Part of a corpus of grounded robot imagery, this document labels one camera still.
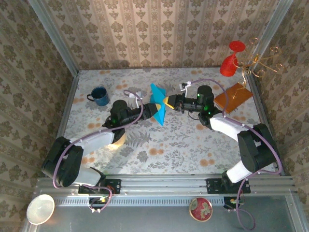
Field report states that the dark blue enamel mug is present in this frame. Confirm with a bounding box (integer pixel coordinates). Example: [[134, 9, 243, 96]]
[[86, 86, 111, 107]]

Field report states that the round tan wooden coaster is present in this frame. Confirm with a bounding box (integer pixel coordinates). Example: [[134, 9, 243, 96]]
[[113, 134, 126, 148]]

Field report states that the red plastic wine glass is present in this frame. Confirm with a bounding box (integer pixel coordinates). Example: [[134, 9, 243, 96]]
[[219, 40, 247, 78]]

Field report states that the red floral plate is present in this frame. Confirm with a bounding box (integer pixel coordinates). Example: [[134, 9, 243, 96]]
[[188, 197, 213, 222]]

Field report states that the white bowl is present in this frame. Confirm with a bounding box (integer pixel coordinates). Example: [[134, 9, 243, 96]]
[[26, 194, 56, 225]]

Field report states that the gold wire cup stand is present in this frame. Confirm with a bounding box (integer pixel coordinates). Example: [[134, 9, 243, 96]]
[[213, 37, 285, 114]]

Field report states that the aluminium table side rail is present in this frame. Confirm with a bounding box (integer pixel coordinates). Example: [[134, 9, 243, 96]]
[[45, 71, 80, 177], [248, 72, 286, 176]]

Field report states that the aluminium mounting rail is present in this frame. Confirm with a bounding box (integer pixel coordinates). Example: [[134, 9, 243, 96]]
[[35, 173, 297, 195]]

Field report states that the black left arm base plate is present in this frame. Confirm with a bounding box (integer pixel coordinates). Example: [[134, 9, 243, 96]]
[[78, 178, 121, 195]]

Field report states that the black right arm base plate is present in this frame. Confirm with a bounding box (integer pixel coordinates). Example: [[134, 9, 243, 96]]
[[206, 177, 251, 194]]

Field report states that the slotted grey cable duct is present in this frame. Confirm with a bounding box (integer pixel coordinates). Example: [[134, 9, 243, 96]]
[[53, 195, 225, 207]]

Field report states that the small circuit board with wires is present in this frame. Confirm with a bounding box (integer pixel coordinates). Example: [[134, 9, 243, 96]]
[[88, 196, 109, 206], [224, 197, 245, 210]]

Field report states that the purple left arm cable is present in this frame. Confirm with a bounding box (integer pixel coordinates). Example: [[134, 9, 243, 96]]
[[52, 89, 144, 213]]

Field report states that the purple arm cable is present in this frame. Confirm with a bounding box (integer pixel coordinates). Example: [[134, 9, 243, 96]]
[[189, 78, 283, 230], [52, 89, 144, 213]]

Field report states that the aluminium frame post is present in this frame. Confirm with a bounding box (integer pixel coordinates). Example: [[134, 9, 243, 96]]
[[250, 0, 295, 77], [28, 0, 80, 76]]

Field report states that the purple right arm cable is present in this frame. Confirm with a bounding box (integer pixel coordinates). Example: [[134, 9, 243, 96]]
[[189, 78, 283, 230]]

